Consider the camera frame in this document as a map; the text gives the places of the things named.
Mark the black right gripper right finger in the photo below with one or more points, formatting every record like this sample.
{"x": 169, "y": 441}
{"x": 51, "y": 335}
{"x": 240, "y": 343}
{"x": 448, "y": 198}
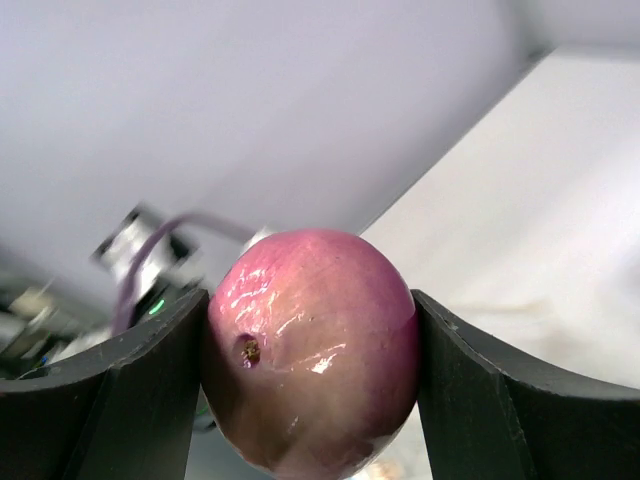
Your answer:
{"x": 491, "y": 411}

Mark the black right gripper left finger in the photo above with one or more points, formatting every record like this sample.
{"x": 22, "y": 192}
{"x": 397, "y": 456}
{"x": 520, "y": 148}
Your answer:
{"x": 123, "y": 409}

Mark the pink fake peach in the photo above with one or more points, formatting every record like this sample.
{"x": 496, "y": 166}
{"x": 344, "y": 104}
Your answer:
{"x": 310, "y": 355}

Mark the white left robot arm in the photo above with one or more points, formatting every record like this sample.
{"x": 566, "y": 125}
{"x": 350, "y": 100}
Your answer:
{"x": 40, "y": 327}

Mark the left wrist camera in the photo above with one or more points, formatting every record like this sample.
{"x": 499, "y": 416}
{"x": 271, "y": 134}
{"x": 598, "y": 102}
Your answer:
{"x": 174, "y": 260}

